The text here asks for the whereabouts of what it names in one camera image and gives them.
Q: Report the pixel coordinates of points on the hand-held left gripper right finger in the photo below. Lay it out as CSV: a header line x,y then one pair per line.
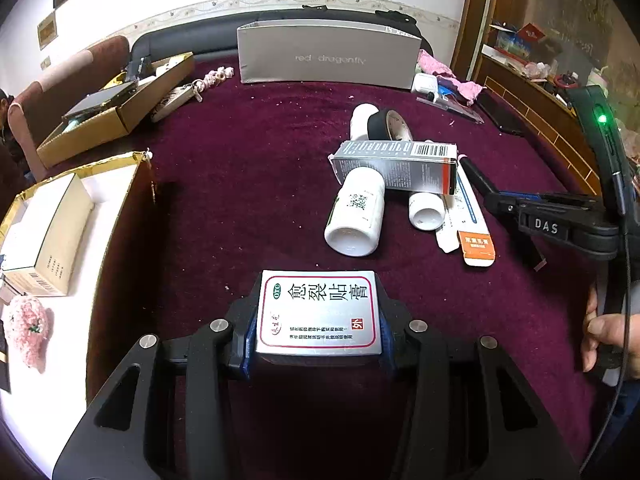
x,y
395,340

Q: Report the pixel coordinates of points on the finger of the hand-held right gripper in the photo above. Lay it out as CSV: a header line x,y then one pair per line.
x,y
530,247
477,177

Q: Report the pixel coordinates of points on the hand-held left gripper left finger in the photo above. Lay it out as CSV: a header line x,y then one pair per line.
x,y
247,345

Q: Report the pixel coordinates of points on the silver plaster box red label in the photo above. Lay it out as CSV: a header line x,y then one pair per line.
x,y
317,310

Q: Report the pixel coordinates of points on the black tape roll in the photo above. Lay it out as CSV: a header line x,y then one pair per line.
x,y
380,127

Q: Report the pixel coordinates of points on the plain white bottle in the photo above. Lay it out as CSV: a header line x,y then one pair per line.
x,y
360,120

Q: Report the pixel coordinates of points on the white gift box gold rim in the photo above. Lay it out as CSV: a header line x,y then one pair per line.
x,y
100,220

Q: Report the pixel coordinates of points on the pink plush toy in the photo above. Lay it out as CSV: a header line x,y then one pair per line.
x,y
27,330

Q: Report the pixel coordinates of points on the beige medicine box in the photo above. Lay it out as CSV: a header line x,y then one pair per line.
x,y
50,240

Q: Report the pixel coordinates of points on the person's right hand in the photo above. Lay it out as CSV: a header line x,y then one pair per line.
x,y
607,329

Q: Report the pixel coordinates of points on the white orange long carton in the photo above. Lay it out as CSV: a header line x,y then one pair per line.
x,y
472,230

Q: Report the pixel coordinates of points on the small white bottle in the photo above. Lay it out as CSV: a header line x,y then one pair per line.
x,y
426,210

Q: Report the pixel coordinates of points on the black phone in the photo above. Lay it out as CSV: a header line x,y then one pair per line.
x,y
500,115

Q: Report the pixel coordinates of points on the grey barcode box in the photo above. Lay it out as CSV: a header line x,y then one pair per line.
x,y
390,160

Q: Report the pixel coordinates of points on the wooden brick-pattern ledge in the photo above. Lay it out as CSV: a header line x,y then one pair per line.
x,y
540,105

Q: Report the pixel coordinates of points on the white charger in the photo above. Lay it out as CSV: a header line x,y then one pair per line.
x,y
425,83

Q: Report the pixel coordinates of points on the pink cloth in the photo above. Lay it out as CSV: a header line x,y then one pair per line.
x,y
440,65

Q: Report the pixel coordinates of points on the large white labelled bottle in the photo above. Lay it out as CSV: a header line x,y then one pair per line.
x,y
355,220

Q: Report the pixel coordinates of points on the colourful cardboard box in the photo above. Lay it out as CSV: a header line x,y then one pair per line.
x,y
515,42

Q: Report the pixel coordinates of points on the purple blanket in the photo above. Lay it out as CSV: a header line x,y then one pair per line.
x,y
250,185

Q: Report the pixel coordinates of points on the grey shoe box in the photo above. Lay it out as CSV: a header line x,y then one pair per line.
x,y
325,55

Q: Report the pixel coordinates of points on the brown cardboard box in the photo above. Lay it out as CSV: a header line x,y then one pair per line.
x,y
135,105

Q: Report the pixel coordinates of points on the black flat device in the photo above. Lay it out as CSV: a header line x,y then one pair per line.
x,y
100,100

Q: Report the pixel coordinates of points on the black padded headboard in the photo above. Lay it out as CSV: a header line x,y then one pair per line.
x,y
200,40

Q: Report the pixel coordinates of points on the red upholstered chair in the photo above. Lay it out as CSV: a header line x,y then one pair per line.
x,y
60,85

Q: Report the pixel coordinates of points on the small wall frame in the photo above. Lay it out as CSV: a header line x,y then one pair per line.
x,y
47,30

